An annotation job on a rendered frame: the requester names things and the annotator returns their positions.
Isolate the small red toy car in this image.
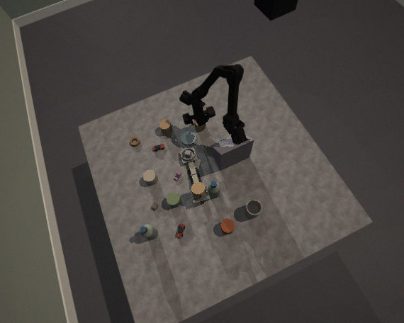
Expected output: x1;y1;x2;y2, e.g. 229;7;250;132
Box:
176;224;185;238
153;144;164;152

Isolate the beige cylinder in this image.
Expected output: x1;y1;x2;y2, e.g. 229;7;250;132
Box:
143;170;158;185

